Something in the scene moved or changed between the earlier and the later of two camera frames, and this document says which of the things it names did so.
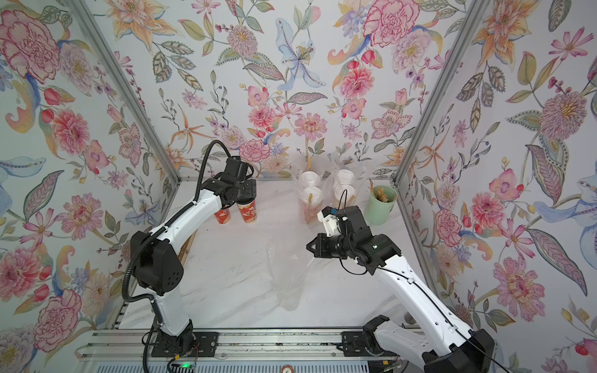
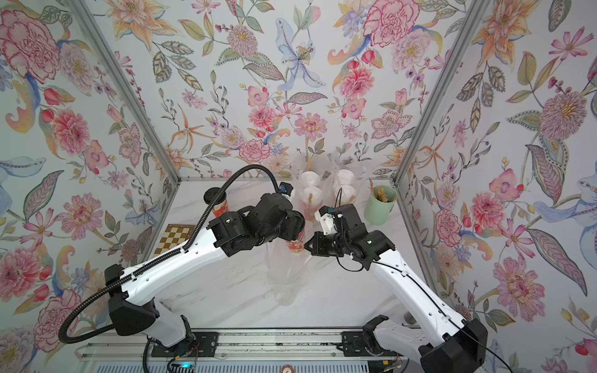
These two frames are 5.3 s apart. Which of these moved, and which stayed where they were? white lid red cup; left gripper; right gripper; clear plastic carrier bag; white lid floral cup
Moved: left gripper
Stayed: clear plastic carrier bag; white lid red cup; white lid floral cup; right gripper
